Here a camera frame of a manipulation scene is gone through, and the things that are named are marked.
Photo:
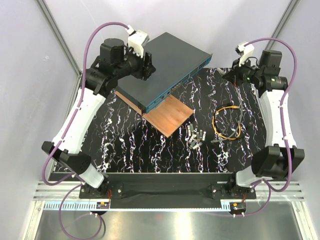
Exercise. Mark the wooden base board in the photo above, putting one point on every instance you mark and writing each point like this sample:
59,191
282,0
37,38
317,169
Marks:
167,117

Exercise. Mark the teal network switch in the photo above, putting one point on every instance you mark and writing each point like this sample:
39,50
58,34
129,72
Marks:
175,60

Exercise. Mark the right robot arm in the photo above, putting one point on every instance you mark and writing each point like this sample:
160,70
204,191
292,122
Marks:
280,157

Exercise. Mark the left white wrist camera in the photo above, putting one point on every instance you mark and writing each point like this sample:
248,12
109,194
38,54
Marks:
137,39

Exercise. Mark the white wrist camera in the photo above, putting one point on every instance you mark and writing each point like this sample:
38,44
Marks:
137,39
244,50

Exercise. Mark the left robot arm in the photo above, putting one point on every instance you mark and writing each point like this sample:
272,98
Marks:
115,61

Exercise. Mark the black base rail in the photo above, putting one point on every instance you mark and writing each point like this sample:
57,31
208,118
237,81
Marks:
168,191

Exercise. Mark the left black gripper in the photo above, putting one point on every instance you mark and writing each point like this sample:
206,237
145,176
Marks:
145,67

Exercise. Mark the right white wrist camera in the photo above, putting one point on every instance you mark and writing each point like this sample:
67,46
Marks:
244,50

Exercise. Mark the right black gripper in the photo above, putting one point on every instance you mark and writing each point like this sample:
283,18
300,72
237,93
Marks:
233,75

